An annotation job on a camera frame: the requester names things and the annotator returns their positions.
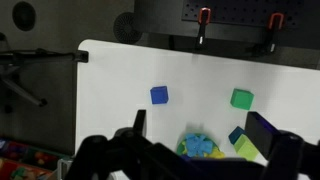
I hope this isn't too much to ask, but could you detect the dark teal block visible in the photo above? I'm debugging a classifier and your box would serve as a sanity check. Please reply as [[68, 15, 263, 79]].
[[228, 126, 245, 144]]

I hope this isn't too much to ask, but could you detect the light blue star toy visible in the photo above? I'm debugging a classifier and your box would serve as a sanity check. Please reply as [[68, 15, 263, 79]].
[[185, 134, 213, 157]]

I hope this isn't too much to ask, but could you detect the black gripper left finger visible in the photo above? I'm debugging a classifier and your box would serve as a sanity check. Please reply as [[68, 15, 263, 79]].
[[66, 110, 187, 180]]

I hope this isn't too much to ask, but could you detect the left orange black clamp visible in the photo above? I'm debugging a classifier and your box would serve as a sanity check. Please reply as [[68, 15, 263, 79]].
[[195, 7, 211, 49]]

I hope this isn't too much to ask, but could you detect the yellow toy in bowl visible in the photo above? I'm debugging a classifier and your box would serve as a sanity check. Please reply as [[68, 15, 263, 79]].
[[209, 147, 225, 159]]

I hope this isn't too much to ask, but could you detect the lime green block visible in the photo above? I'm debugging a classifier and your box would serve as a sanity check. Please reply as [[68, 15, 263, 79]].
[[234, 134, 259, 161]]

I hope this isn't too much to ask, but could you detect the orange black clamp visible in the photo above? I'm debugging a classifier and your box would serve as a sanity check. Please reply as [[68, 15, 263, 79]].
[[253, 12, 284, 56], [195, 7, 211, 49]]

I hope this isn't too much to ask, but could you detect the black pegboard base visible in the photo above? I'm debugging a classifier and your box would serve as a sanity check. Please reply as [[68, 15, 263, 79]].
[[134, 0, 320, 49]]

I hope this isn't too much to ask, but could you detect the round black speaker disc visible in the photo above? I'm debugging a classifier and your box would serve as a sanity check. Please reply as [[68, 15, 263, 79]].
[[113, 12, 142, 44]]

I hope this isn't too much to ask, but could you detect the colourful toy bin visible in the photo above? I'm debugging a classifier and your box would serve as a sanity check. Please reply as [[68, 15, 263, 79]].
[[0, 138, 69, 180]]

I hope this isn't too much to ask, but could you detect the green cube block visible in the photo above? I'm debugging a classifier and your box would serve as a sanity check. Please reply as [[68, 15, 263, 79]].
[[230, 89, 254, 110]]

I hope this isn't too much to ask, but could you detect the blue cube block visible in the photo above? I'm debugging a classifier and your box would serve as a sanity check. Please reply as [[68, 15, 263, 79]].
[[150, 86, 169, 104]]

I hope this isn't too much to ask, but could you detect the green bowl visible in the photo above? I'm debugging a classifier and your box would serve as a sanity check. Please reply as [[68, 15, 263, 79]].
[[176, 137, 221, 158]]

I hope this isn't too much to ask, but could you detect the right orange black clamp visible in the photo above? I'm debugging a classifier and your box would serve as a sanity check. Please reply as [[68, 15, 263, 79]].
[[253, 12, 284, 56]]

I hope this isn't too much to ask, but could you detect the black tripod stand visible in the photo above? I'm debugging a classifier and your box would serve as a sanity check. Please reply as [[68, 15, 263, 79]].
[[0, 32, 90, 114]]

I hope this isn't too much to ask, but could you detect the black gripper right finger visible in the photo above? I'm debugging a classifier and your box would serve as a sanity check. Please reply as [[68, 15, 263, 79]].
[[245, 112, 320, 180]]

